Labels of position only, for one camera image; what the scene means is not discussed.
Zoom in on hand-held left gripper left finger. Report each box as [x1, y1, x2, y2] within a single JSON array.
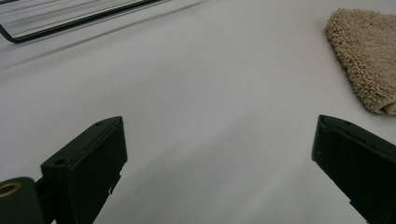
[[40, 116, 128, 224]]

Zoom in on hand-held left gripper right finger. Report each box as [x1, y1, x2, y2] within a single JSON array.
[[311, 114, 396, 224]]

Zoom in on beige fluffy towel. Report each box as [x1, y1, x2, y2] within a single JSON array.
[[325, 7, 396, 117]]

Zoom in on black wire rack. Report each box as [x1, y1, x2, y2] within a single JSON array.
[[0, 0, 163, 44]]

